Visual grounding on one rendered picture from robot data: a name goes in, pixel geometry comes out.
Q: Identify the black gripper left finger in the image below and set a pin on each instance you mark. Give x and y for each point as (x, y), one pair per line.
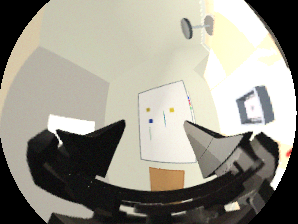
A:
(96, 148)

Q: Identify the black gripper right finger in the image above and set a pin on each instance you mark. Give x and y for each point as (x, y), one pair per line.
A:
(211, 148)

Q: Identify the white square plate with hole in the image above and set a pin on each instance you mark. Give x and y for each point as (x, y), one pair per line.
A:
(252, 107)

